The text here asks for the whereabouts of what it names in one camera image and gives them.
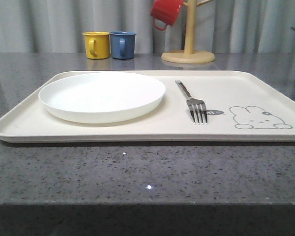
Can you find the white round plate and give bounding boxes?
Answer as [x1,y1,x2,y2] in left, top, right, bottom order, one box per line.
[38,72,166,124]

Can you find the stainless steel fork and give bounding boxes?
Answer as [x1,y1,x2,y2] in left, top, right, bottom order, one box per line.
[175,80,208,124]

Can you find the cream rabbit serving tray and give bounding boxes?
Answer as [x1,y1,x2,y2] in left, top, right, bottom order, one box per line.
[0,70,295,143]

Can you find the wooden mug tree stand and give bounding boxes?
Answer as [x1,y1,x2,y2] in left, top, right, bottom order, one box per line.
[161,0,215,64]

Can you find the blue enamel mug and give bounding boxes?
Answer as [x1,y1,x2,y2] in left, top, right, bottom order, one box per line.
[110,31,136,59]

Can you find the yellow enamel mug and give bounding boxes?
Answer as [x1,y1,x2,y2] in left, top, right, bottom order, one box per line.
[82,31,110,59]

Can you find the red enamel mug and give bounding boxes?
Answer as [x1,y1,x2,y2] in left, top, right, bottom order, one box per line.
[150,0,184,30]

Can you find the grey pleated curtain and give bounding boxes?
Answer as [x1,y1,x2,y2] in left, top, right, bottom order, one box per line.
[0,0,295,54]

